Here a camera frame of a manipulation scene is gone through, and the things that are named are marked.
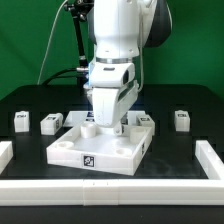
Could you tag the white square tabletop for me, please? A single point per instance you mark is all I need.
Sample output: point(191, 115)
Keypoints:
point(87, 146)

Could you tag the black camera stand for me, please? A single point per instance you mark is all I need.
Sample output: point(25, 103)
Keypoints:
point(79, 9)

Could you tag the white marker base plate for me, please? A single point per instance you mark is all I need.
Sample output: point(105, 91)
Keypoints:
point(76, 117)

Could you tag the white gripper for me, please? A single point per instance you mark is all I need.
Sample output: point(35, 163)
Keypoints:
point(114, 91)

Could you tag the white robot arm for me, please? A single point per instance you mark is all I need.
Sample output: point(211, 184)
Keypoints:
point(122, 28)

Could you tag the white U-shaped fence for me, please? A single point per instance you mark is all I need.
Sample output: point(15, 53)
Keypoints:
point(208, 191)

